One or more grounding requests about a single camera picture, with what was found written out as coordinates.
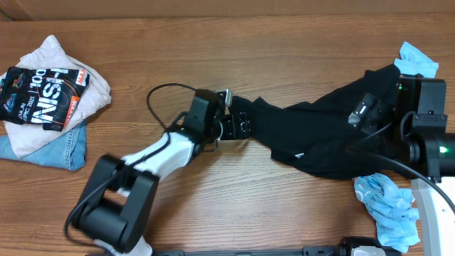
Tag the light blue t-shirt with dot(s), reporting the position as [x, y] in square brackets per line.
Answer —
[391, 206]

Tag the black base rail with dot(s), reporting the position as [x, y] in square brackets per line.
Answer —
[348, 246]

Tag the blue folded jeans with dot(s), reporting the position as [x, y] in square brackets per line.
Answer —
[66, 152]

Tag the black printed folded t-shirt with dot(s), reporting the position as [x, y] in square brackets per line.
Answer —
[46, 97]

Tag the beige folded garment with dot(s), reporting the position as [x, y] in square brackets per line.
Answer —
[28, 138]

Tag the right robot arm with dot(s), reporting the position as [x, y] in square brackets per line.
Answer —
[426, 147]

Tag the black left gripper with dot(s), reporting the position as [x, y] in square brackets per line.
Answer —
[232, 133]

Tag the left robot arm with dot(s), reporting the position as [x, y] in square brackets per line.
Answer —
[116, 202]

